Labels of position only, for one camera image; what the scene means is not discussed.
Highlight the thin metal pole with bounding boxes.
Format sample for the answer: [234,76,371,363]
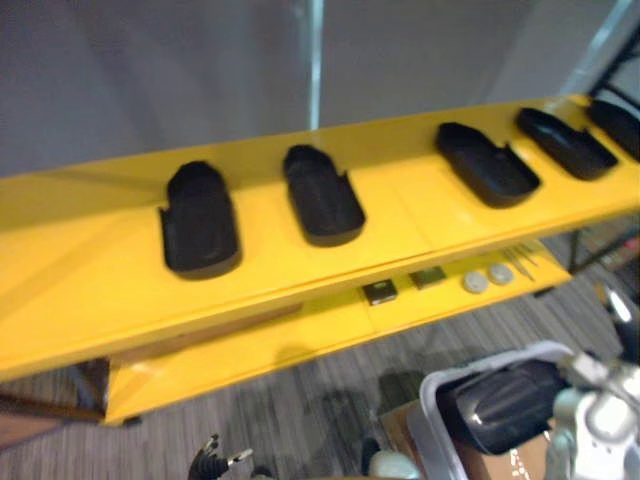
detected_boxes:
[307,0,329,132]

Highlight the grey plastic bin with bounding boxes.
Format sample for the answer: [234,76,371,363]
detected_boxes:
[417,340,576,480]

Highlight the black plastic housing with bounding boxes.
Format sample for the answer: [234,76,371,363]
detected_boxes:
[158,160,244,281]
[437,121,541,210]
[282,144,367,250]
[585,98,640,164]
[516,107,620,182]
[434,359,567,456]

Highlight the small square metal block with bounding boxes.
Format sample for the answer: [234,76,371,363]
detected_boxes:
[408,266,447,291]
[363,280,399,306]

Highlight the black metal frame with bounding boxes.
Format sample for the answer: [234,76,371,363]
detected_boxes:
[589,29,640,104]

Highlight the yellow metal shelf unit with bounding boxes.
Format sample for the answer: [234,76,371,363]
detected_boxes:
[0,92,640,429]

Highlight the white round disc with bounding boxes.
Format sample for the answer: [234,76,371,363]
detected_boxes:
[462,271,490,294]
[487,263,515,286]

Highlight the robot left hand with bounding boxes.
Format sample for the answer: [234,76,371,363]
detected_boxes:
[188,433,254,480]

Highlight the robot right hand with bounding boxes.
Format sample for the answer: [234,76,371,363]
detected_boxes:
[558,284,640,396]

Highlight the bundle of thin metal rods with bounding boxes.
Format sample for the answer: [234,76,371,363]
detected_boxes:
[499,242,544,282]

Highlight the brown cardboard box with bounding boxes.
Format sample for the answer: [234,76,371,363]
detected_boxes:
[377,399,436,480]

